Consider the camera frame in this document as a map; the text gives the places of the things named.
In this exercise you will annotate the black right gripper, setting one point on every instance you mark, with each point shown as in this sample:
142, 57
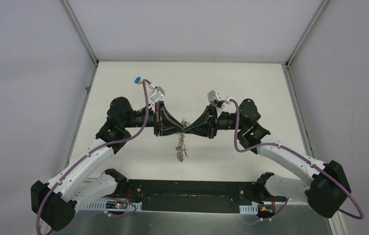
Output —
206, 125

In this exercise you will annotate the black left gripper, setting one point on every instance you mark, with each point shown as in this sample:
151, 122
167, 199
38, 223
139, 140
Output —
158, 119

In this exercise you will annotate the metal disc with keyrings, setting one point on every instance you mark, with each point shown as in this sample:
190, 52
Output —
181, 149

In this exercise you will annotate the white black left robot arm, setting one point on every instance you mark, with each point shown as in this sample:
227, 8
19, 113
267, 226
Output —
57, 201

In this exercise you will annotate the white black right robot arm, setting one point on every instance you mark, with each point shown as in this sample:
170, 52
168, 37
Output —
323, 186

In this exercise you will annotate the blue capped key far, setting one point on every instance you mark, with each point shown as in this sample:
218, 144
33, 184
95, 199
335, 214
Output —
138, 80

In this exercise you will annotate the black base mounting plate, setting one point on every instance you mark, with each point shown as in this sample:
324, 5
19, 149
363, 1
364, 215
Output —
192, 196

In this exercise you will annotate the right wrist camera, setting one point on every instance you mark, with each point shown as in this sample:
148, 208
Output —
215, 99

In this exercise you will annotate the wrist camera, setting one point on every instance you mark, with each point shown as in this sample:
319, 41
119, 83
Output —
156, 93
215, 99

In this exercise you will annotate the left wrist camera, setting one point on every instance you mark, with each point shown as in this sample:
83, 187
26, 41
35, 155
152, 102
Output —
156, 93

